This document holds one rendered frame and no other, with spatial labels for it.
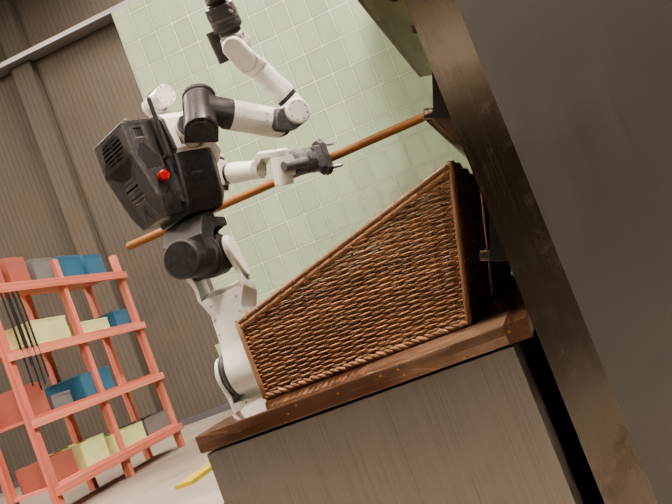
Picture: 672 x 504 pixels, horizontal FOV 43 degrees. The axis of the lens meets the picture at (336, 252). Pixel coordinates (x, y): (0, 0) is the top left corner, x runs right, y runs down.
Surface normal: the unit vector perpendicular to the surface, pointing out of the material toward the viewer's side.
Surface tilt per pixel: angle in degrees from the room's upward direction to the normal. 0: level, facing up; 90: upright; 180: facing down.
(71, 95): 90
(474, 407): 90
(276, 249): 90
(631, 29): 90
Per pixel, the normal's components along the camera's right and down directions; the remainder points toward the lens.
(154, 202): -0.60, 0.46
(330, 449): -0.24, 0.03
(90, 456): 0.90, -0.36
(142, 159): 0.60, -0.29
